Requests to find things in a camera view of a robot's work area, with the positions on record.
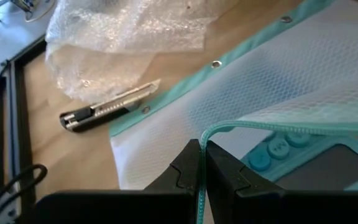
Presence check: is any power strip with plugs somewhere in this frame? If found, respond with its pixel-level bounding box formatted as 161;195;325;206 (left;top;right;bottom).
9;0;42;12

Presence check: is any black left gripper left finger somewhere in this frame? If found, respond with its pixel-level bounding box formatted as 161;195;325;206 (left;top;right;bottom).
143;138;203;197

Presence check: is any silver black utility knife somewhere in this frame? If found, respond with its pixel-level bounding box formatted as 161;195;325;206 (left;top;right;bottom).
58;78;162;133

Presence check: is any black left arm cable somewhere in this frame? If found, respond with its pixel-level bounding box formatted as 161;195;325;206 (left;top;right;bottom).
0;164;48;219

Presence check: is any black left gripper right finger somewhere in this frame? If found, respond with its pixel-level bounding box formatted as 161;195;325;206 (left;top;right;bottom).
205;141;286;200

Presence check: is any teal calculator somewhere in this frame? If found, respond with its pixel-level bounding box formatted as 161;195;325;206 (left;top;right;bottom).
240;132;358;192

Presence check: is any clear bubble wrap sheet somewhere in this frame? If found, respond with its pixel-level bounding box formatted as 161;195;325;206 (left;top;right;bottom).
43;0;241;104

